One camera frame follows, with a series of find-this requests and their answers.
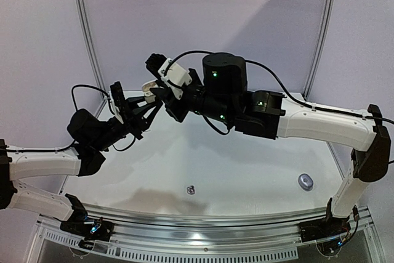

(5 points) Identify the aluminium front rail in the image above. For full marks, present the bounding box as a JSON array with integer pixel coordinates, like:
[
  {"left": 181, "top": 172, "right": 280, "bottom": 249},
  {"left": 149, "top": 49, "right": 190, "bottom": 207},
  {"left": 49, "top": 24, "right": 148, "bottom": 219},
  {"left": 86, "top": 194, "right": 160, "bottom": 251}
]
[{"left": 87, "top": 205, "right": 335, "bottom": 246}]

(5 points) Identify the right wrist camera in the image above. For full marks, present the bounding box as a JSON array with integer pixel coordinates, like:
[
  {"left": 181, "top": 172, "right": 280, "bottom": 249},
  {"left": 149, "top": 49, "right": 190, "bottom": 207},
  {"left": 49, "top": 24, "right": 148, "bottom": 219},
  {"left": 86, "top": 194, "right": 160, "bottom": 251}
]
[{"left": 145, "top": 54, "right": 192, "bottom": 100}]

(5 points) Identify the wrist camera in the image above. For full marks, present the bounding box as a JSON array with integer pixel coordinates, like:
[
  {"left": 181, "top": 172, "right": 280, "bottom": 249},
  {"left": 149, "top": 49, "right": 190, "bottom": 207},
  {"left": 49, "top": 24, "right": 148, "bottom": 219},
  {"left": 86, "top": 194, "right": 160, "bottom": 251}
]
[
  {"left": 145, "top": 54, "right": 192, "bottom": 100},
  {"left": 110, "top": 81, "right": 126, "bottom": 124}
]

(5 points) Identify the white slotted cable duct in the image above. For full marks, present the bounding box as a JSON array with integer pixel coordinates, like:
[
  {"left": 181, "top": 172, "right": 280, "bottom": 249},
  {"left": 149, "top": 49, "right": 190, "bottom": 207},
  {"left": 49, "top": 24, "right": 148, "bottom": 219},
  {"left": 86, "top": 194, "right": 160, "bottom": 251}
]
[{"left": 36, "top": 230, "right": 300, "bottom": 262}]

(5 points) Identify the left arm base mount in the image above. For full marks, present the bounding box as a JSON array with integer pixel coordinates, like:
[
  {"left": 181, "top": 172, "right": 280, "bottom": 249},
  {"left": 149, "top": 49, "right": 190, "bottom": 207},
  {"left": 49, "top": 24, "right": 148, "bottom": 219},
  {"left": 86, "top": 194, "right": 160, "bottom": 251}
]
[{"left": 60, "top": 193, "right": 115, "bottom": 241}]

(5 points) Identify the grey oval puck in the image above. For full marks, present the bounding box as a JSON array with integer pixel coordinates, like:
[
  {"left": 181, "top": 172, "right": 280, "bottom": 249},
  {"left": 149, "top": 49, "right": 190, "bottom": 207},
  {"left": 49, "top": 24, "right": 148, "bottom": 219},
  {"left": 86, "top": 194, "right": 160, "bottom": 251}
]
[{"left": 298, "top": 174, "right": 314, "bottom": 192}]

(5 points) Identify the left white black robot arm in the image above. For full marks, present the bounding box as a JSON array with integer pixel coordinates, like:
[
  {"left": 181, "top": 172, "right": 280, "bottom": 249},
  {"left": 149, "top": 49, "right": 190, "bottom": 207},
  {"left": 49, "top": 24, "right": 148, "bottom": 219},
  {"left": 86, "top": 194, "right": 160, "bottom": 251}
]
[{"left": 1, "top": 96, "right": 162, "bottom": 235}]

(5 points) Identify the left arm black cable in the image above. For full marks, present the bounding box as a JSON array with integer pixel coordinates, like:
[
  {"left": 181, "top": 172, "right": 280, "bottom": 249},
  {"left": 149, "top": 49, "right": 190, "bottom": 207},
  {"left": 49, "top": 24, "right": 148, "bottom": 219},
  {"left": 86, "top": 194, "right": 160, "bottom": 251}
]
[{"left": 2, "top": 84, "right": 138, "bottom": 155}]

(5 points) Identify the left aluminium frame post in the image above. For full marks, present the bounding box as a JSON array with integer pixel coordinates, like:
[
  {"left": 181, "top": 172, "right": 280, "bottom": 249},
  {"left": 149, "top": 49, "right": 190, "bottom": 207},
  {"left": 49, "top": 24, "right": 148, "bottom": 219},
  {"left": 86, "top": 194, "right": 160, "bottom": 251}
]
[{"left": 70, "top": 0, "right": 107, "bottom": 91}]

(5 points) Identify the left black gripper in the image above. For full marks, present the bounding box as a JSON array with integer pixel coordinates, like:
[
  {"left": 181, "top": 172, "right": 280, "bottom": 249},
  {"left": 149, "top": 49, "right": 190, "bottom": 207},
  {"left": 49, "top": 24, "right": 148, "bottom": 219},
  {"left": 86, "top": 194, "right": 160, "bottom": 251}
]
[{"left": 91, "top": 94, "right": 161, "bottom": 152}]

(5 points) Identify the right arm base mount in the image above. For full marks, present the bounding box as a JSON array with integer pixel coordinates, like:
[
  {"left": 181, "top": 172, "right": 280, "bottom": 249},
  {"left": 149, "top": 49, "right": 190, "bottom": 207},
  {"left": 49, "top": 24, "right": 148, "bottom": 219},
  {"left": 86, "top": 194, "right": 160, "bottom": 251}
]
[{"left": 298, "top": 198, "right": 360, "bottom": 243}]

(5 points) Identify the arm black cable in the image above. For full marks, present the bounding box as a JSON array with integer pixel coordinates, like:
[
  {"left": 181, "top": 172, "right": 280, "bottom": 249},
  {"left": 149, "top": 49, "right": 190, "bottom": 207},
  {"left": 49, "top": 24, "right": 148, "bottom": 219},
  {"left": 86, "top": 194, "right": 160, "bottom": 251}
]
[
  {"left": 2, "top": 84, "right": 138, "bottom": 155},
  {"left": 163, "top": 49, "right": 394, "bottom": 164}
]

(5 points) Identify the right aluminium frame post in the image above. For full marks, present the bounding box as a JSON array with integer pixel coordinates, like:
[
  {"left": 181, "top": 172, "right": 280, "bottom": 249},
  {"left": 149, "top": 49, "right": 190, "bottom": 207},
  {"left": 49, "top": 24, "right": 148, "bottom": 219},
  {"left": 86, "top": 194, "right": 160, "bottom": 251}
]
[{"left": 302, "top": 0, "right": 334, "bottom": 100}]

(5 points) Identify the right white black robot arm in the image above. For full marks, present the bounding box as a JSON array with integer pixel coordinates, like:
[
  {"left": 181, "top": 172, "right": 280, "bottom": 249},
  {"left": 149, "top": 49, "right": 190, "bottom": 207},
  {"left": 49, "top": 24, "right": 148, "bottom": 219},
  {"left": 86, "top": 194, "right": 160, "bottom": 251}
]
[{"left": 146, "top": 51, "right": 392, "bottom": 236}]

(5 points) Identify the white earbud charging case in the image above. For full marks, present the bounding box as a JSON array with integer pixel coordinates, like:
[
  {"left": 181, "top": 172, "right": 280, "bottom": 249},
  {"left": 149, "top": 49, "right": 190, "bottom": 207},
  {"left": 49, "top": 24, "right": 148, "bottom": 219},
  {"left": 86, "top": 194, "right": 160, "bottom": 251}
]
[{"left": 142, "top": 80, "right": 164, "bottom": 103}]

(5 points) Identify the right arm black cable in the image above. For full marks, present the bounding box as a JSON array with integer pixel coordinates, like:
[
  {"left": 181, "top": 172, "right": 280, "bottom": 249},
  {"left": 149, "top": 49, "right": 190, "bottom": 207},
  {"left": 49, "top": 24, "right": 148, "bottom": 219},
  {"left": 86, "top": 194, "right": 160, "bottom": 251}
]
[{"left": 163, "top": 49, "right": 394, "bottom": 164}]

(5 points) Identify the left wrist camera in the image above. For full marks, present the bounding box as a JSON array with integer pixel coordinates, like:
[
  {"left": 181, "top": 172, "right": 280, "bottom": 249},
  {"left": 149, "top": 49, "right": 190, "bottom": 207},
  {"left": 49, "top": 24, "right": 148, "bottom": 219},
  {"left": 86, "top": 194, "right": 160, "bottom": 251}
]
[{"left": 110, "top": 81, "right": 126, "bottom": 124}]

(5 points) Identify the aluminium frame post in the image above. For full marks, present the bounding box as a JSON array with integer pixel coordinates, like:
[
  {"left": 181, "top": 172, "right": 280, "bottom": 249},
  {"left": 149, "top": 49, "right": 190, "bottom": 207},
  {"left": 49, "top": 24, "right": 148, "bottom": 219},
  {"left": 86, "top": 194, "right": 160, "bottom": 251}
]
[
  {"left": 302, "top": 0, "right": 334, "bottom": 100},
  {"left": 70, "top": 0, "right": 107, "bottom": 91}
]

